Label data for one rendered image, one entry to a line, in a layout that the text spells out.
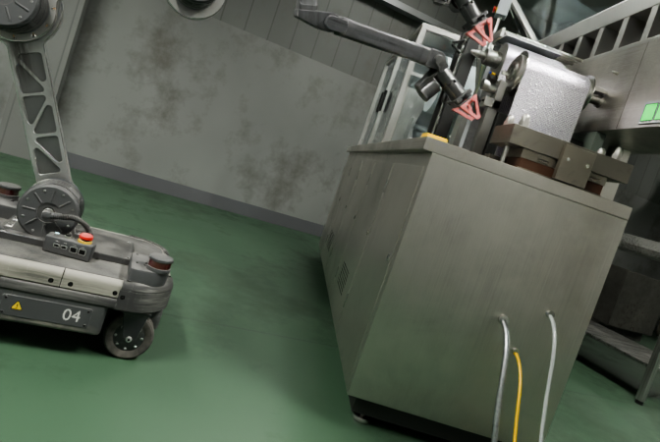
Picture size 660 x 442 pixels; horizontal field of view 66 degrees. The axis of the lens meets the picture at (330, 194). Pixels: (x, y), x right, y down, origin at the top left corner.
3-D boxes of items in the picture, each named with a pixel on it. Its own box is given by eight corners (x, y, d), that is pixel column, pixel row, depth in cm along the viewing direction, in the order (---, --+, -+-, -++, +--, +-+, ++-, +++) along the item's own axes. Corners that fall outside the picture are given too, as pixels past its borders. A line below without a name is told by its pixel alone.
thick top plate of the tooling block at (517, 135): (489, 142, 171) (495, 125, 170) (597, 181, 174) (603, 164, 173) (508, 141, 155) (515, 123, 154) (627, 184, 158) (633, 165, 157)
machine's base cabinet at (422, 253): (313, 255, 403) (349, 152, 398) (390, 280, 408) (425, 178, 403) (333, 424, 153) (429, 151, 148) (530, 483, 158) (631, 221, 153)
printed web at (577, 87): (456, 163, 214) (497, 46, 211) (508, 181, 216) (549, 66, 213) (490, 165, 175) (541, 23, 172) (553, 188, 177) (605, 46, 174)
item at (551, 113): (502, 132, 175) (521, 80, 174) (564, 153, 177) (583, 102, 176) (502, 132, 174) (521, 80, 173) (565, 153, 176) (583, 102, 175)
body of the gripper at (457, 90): (459, 104, 168) (445, 86, 167) (450, 107, 178) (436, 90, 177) (474, 92, 168) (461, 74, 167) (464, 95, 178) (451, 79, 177)
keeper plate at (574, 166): (551, 178, 156) (564, 143, 156) (580, 188, 157) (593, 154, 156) (555, 178, 154) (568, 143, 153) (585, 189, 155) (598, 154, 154)
